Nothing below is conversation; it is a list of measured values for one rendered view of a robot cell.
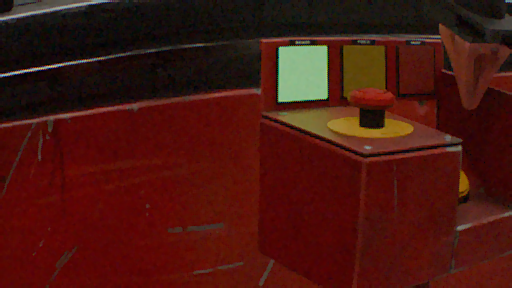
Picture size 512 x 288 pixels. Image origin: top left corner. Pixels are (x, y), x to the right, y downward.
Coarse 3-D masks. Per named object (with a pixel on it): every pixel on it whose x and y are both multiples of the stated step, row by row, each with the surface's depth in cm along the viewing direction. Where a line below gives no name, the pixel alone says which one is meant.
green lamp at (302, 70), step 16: (288, 48) 90; (304, 48) 91; (320, 48) 91; (288, 64) 90; (304, 64) 91; (320, 64) 92; (288, 80) 90; (304, 80) 91; (320, 80) 92; (288, 96) 91; (304, 96) 91; (320, 96) 92
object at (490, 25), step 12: (444, 0) 83; (456, 0) 82; (468, 0) 81; (480, 0) 80; (492, 0) 80; (504, 0) 81; (456, 12) 82; (468, 12) 81; (480, 12) 81; (492, 12) 81; (504, 12) 82; (468, 24) 81; (480, 24) 79; (492, 24) 79; (504, 24) 80; (492, 36) 78
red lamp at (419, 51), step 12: (408, 48) 96; (420, 48) 96; (432, 48) 97; (408, 60) 96; (420, 60) 97; (432, 60) 97; (408, 72) 96; (420, 72) 97; (432, 72) 98; (408, 84) 96; (420, 84) 97; (432, 84) 98
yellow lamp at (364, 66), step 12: (348, 48) 93; (360, 48) 93; (372, 48) 94; (384, 48) 94; (348, 60) 93; (360, 60) 93; (372, 60) 94; (384, 60) 95; (348, 72) 93; (360, 72) 94; (372, 72) 94; (384, 72) 95; (348, 84) 93; (360, 84) 94; (372, 84) 94; (384, 84) 95
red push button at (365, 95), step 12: (348, 96) 85; (360, 96) 83; (372, 96) 83; (384, 96) 83; (360, 108) 84; (372, 108) 83; (384, 108) 84; (360, 120) 85; (372, 120) 84; (384, 120) 85
